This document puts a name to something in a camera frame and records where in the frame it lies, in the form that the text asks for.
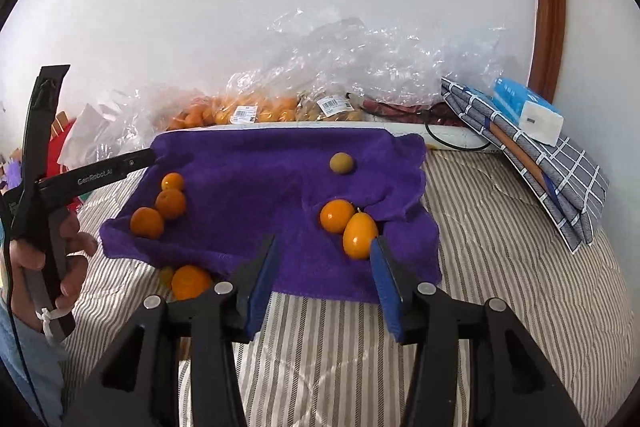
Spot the medium orange top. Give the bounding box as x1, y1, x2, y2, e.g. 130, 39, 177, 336
160, 172, 186, 192

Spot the left hand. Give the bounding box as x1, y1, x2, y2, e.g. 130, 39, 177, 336
6, 208, 100, 333

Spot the brown wooden door frame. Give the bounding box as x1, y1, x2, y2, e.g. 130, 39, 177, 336
528, 0, 566, 102

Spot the large orange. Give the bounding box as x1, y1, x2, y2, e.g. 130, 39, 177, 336
170, 265, 213, 301

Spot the blue tissue pack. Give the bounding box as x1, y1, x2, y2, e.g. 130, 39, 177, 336
491, 78, 564, 146

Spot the clear plastic bag pile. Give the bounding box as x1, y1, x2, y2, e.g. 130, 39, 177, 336
227, 10, 506, 106

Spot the grey plaid cloth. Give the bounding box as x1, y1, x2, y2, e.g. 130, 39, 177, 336
442, 78, 608, 253

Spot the purple towel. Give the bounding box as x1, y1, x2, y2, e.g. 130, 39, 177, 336
100, 127, 442, 303

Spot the bag of small oranges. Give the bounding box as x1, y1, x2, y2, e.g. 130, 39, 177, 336
166, 94, 298, 131

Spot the white plastic bag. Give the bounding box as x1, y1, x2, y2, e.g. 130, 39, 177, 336
58, 89, 162, 169

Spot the green-brown small fruit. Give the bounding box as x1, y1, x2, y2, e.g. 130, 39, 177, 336
329, 152, 355, 174
158, 267, 175, 289

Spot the red paper bag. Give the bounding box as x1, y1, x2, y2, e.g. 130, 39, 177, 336
46, 110, 84, 212

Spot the medium orange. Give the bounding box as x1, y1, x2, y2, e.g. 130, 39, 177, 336
129, 207, 165, 239
160, 172, 186, 192
155, 188, 186, 220

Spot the black cable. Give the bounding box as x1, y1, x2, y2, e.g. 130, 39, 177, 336
423, 108, 493, 153

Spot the yellow-orange oval fruit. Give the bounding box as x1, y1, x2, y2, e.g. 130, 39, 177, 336
342, 211, 378, 260

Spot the blue jeans leg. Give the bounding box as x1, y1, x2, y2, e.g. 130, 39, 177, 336
1, 303, 65, 426

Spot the bag of brown fruits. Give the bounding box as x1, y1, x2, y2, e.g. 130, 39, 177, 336
296, 92, 363, 121

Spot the striped quilt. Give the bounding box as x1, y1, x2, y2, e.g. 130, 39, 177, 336
63, 134, 639, 426

